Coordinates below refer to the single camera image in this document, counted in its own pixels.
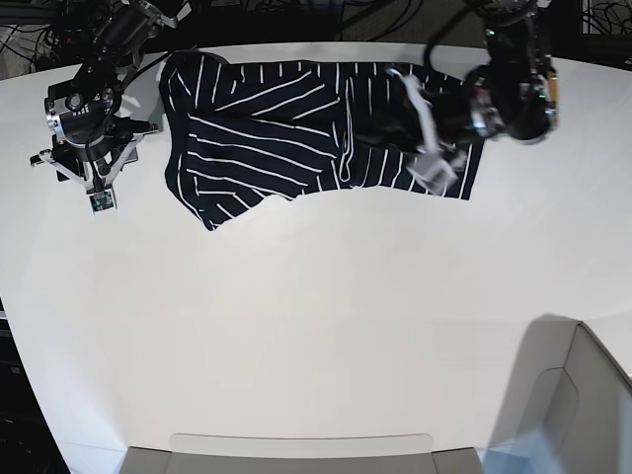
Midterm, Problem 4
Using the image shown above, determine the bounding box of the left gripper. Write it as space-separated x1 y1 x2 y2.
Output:
431 63 508 145

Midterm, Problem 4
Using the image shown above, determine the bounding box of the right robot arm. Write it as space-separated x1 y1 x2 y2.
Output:
44 1 186 164

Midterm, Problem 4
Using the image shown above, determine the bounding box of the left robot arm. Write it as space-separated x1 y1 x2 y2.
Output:
423 1 558 144

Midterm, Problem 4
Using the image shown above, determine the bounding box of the navy white striped T-shirt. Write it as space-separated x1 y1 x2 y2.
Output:
159 52 462 231

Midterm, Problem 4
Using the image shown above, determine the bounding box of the grey plastic bin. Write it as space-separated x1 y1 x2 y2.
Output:
481 312 632 474

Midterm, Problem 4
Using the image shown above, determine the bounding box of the black cable bundle left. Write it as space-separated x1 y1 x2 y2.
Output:
0 0 90 80

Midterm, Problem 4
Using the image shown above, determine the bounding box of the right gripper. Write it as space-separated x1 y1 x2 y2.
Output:
44 81 158 168

